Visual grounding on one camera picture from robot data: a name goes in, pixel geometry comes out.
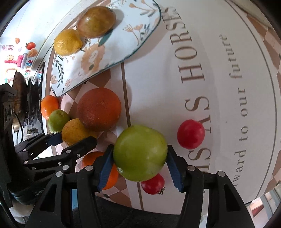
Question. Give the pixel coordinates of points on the floral oval plate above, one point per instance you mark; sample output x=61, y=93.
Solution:
x=136, y=32

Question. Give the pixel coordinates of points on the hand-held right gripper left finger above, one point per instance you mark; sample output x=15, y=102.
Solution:
x=105, y=171

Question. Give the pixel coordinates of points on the brown-green passion fruit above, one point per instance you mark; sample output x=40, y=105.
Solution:
x=96, y=22

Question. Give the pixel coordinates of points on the yellow citrus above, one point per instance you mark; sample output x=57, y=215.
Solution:
x=67, y=42
x=73, y=130

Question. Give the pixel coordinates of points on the dark metal wok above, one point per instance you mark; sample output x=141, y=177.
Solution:
x=19, y=96

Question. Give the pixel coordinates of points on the black gas stove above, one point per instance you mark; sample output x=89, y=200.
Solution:
x=35, y=103

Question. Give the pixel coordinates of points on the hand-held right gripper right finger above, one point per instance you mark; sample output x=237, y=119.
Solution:
x=175, y=173

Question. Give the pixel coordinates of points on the small bright orange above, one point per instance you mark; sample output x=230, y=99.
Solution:
x=48, y=106
x=90, y=158

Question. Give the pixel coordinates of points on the large dark orange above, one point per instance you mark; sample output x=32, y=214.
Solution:
x=98, y=108

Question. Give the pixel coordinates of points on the small red apple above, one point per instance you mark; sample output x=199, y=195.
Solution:
x=152, y=185
x=191, y=134

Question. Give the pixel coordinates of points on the green apple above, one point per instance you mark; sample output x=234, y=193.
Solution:
x=57, y=120
x=140, y=152

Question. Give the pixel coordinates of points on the colourful wall stickers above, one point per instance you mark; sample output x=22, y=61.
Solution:
x=13, y=61

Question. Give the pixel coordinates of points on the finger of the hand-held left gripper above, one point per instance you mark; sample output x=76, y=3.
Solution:
x=54, y=138
x=82, y=145

